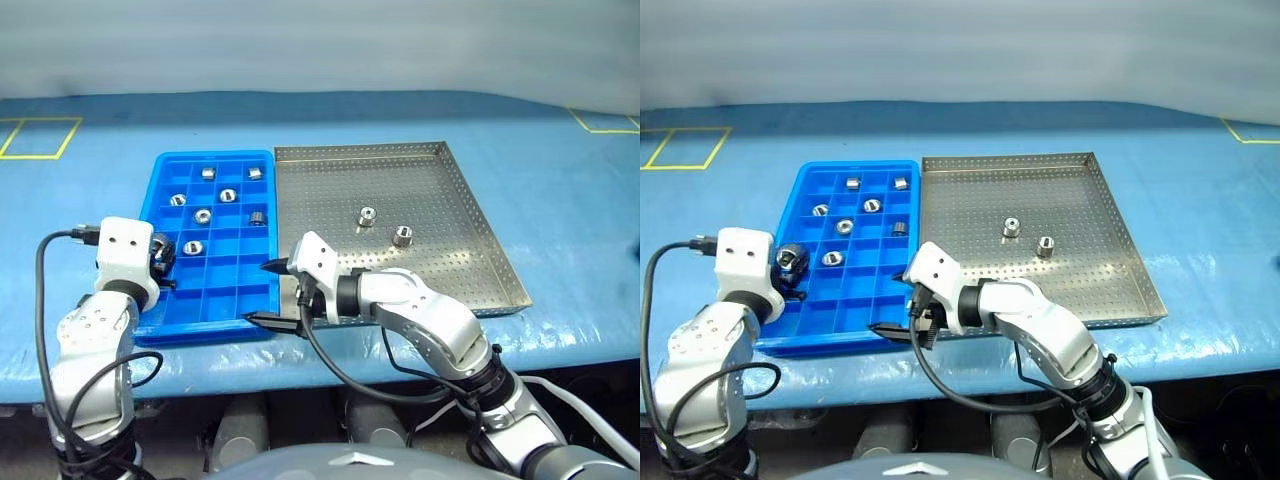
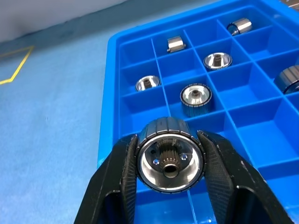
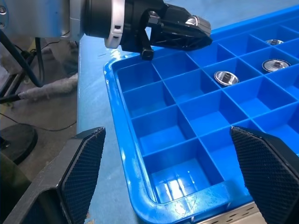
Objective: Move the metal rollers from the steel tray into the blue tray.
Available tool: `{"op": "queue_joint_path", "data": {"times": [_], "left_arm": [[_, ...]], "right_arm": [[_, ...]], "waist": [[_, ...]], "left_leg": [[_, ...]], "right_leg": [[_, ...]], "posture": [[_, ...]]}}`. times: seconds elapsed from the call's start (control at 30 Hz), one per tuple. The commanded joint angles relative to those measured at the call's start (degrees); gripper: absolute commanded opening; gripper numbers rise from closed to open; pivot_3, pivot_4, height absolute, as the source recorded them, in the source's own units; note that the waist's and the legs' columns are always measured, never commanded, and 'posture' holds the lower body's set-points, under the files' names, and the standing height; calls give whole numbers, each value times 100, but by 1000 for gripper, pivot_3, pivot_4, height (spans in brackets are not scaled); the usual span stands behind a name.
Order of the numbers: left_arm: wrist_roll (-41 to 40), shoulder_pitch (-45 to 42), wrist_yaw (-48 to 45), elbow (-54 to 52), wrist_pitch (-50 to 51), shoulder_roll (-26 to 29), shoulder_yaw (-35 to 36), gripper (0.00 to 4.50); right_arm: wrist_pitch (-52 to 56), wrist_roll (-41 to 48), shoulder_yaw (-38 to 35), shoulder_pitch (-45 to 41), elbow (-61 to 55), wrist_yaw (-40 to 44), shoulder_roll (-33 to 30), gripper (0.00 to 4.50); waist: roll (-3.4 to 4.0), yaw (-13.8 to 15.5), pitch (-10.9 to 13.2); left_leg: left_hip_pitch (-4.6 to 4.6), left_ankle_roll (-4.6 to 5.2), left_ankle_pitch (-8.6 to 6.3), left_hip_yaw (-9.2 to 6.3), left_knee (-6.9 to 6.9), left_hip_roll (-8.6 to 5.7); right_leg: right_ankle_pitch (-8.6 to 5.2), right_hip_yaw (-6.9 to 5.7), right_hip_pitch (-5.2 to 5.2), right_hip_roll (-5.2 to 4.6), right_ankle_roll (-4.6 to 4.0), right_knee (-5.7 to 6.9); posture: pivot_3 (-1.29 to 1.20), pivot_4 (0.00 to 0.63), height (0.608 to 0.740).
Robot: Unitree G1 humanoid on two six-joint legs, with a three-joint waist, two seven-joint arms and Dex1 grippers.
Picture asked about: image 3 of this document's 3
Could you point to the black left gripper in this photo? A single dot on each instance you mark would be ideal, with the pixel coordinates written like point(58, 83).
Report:
point(136, 25)

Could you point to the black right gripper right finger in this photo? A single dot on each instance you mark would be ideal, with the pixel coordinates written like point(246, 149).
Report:
point(268, 175)

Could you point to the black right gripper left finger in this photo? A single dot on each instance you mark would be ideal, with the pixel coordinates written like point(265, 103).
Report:
point(70, 177)

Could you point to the silver metal roller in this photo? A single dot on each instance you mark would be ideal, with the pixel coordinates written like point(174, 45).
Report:
point(274, 42)
point(275, 65)
point(226, 79)
point(203, 26)

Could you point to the perforated steel tray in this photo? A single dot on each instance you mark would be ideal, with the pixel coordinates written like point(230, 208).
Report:
point(233, 215)

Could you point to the blue plastic compartment tray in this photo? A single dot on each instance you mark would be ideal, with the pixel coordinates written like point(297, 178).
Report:
point(163, 130)

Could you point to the black round stand base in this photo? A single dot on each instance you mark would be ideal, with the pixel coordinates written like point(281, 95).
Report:
point(16, 142)

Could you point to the grey foam wrapped bar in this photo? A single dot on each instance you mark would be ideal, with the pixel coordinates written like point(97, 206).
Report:
point(51, 87)

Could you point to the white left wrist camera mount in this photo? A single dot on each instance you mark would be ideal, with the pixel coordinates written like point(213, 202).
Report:
point(115, 23)

